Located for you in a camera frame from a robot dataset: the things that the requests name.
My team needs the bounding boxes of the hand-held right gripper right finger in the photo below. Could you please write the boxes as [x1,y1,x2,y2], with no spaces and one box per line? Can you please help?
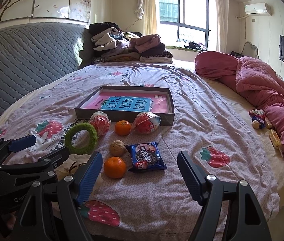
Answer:
[177,151,272,241]

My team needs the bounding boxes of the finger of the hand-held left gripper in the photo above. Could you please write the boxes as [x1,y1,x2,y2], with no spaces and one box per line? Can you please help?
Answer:
[0,135,36,157]
[0,146,70,177]

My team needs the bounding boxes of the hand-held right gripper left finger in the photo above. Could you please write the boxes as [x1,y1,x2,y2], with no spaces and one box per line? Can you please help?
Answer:
[12,152,103,241]

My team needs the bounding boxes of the white drawstring cloth pouch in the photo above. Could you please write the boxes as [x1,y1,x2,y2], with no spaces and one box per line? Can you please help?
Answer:
[55,154,92,181]

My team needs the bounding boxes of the green fuzzy ring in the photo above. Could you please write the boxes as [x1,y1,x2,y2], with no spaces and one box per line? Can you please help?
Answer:
[64,124,98,154]

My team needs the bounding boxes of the walnut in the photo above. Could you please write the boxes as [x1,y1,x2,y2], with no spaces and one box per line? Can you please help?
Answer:
[109,140,126,157]

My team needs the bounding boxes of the blue cookie packet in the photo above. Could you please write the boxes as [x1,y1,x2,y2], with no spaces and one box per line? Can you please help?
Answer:
[125,142,167,173]

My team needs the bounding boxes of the red white egg toy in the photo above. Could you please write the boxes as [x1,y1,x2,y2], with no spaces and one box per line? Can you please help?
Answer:
[89,111,111,136]
[130,111,162,134]

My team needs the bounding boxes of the orange with stem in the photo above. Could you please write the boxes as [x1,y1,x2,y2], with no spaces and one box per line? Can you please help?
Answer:
[114,120,131,136]

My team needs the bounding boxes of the shallow grey cardboard box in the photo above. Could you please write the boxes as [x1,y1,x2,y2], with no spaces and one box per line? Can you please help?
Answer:
[75,86,175,127]

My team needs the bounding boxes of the strawberry print bed sheet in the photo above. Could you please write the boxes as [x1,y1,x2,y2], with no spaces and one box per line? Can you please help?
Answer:
[0,61,280,241]

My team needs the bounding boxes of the pink book with blue label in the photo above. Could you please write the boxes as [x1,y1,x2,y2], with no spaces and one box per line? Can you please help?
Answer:
[82,92,170,114]

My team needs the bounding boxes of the grey quilted headboard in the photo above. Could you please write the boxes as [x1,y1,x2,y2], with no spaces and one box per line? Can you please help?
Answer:
[0,22,92,131]

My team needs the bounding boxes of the small doll toy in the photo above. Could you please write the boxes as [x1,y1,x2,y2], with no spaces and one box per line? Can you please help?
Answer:
[249,109,266,130]

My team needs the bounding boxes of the yellow snack packet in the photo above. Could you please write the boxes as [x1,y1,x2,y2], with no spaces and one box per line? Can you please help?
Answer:
[267,128,282,148]

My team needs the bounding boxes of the pink quilt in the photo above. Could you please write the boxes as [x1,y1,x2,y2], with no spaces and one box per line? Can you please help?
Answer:
[194,51,284,170]

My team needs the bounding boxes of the dark clothes on windowsill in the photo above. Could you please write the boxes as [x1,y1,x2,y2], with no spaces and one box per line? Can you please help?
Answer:
[183,41,207,51]

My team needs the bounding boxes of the pile of folded clothes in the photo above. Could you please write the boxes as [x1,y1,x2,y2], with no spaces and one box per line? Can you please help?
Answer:
[89,22,174,64]

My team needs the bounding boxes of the white chair back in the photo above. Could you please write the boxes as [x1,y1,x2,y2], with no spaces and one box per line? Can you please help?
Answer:
[242,41,260,59]

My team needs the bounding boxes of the cream curtain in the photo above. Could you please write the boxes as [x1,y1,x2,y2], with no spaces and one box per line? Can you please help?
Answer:
[142,0,160,36]
[213,0,230,53]

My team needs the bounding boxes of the window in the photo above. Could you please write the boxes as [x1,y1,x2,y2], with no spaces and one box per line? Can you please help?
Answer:
[157,0,210,52]

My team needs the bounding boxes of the white air conditioner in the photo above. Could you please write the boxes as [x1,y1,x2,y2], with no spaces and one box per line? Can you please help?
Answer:
[244,2,272,15]

